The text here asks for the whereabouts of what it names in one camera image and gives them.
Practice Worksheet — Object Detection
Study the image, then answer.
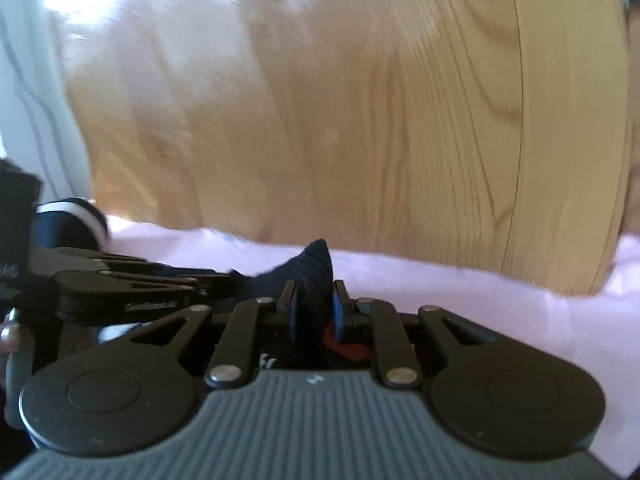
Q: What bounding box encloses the pink bed sheet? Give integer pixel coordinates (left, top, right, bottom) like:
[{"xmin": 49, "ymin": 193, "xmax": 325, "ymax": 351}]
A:
[{"xmin": 107, "ymin": 216, "xmax": 639, "ymax": 477}]

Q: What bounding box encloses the black red patterned sock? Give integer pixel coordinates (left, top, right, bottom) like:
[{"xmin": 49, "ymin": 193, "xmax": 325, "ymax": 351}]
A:
[{"xmin": 96, "ymin": 237, "xmax": 417, "ymax": 371}]

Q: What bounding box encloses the wooden headboard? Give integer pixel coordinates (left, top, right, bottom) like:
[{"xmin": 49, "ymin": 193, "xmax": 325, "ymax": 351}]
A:
[{"xmin": 44, "ymin": 0, "xmax": 630, "ymax": 295}]

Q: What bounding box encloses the folded black socks stack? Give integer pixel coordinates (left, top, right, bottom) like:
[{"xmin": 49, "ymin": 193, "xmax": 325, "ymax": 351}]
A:
[{"xmin": 34, "ymin": 197, "xmax": 111, "ymax": 252}]

